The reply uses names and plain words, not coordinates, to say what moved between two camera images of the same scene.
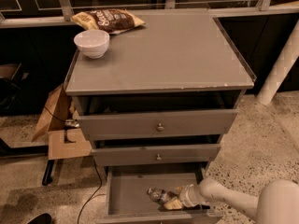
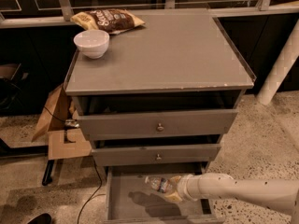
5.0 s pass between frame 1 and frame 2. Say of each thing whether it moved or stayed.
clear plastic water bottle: moved
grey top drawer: stayed
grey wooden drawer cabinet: stayed
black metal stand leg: stayed
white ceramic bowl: stayed
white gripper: moved
